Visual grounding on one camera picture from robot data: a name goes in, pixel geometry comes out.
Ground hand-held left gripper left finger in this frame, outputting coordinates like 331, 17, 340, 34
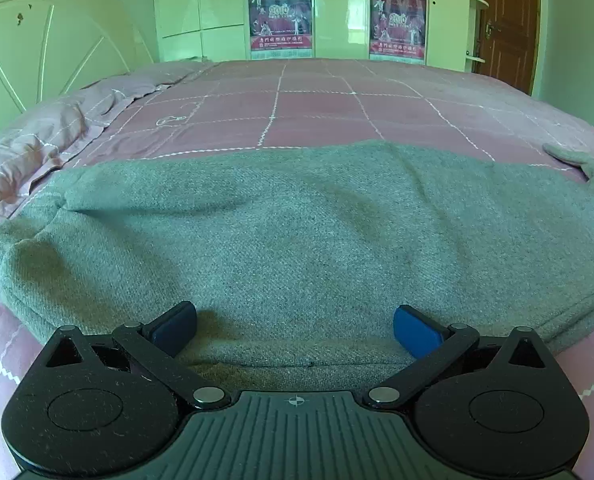
42, 301, 232, 411

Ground white headboard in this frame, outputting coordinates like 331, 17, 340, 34
0, 0, 156, 147

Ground brown wooden door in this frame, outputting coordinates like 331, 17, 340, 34
477, 0, 542, 96

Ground white wardrobe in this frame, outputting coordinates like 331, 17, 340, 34
152, 0, 478, 73

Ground pink checked bed blanket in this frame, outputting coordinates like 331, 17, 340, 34
0, 58, 594, 480

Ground grey pants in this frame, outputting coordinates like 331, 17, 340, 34
0, 140, 594, 378

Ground pink pillow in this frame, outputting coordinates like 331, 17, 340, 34
0, 60, 214, 231

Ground red wall poster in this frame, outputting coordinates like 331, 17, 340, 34
248, 0, 314, 61
369, 0, 428, 65

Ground white corner shelf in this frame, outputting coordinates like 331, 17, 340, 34
469, 0, 490, 74

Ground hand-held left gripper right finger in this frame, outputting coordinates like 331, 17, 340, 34
362, 304, 552, 410

